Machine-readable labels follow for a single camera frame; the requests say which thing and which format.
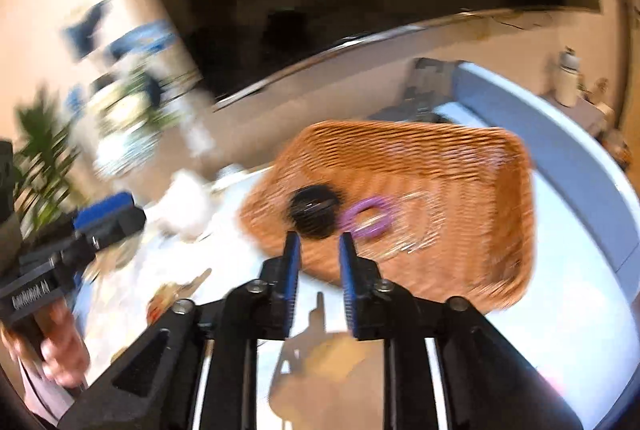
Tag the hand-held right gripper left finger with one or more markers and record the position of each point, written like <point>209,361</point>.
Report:
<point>291,270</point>

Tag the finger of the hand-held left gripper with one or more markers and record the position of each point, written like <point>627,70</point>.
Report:
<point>105,210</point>

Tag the brown wicker basket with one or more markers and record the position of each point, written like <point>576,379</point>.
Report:
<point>450,190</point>

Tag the blue and white flower bouquet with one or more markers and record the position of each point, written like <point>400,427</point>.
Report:
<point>125,110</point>

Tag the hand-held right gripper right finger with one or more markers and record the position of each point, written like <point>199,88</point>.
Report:
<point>348,280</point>

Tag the grey laptop stand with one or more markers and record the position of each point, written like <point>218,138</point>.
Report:
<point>425,90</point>

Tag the person's left forearm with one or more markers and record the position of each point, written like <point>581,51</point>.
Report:
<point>40,395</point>

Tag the person's left hand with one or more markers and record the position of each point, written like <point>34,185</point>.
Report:
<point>65,355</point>

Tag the glass vase with plant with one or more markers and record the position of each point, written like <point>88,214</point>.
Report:
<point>45,150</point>

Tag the blue chair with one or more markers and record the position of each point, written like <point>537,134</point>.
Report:
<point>525,125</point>

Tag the white ribbed vase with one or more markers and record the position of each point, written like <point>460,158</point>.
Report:
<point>185,205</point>

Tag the white bottle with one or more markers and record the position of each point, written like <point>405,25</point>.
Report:
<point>567,85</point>

